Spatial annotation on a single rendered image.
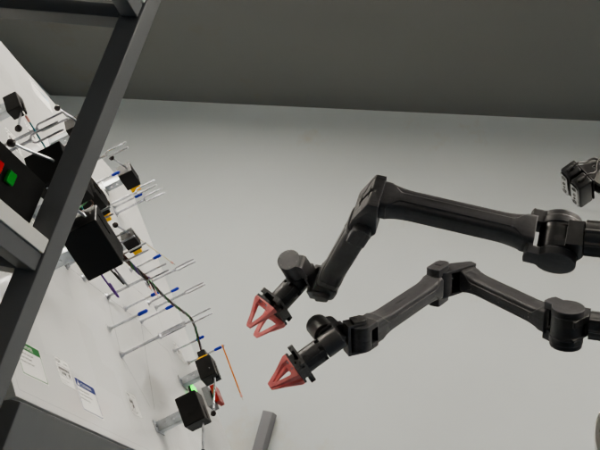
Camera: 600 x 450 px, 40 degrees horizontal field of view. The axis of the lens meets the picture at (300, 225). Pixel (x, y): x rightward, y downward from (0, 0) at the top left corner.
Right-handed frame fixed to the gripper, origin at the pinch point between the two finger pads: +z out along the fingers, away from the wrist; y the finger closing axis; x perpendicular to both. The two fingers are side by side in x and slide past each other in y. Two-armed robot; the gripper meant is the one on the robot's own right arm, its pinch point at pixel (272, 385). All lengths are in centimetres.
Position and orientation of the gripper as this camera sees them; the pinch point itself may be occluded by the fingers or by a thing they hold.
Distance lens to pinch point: 196.1
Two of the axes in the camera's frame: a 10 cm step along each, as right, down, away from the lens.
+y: -2.7, -5.4, -8.0
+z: -8.1, 5.7, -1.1
